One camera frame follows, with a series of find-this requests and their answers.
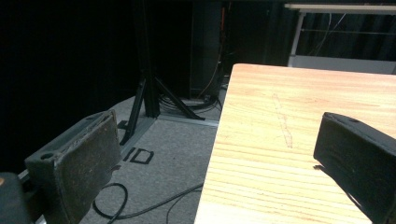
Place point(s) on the white metal desk frame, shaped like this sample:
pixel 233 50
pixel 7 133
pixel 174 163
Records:
pixel 336 59

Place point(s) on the black metal stand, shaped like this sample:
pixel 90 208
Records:
pixel 151 93

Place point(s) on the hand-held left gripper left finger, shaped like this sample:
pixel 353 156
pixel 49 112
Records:
pixel 81 161

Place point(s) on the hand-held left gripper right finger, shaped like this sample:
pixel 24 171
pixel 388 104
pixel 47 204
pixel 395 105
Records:
pixel 358 155

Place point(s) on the black curtain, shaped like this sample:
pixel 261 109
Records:
pixel 62 62

